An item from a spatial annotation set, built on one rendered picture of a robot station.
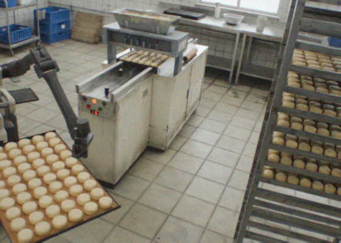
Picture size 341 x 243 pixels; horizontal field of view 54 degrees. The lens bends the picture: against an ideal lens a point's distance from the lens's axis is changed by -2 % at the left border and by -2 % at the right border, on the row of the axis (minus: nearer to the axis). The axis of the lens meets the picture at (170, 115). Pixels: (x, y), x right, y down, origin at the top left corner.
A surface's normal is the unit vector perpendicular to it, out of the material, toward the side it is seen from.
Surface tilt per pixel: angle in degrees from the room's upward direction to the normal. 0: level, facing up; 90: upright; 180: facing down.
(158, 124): 90
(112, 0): 90
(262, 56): 90
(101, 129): 90
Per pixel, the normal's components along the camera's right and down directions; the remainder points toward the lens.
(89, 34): -0.33, -0.01
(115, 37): -0.33, 0.39
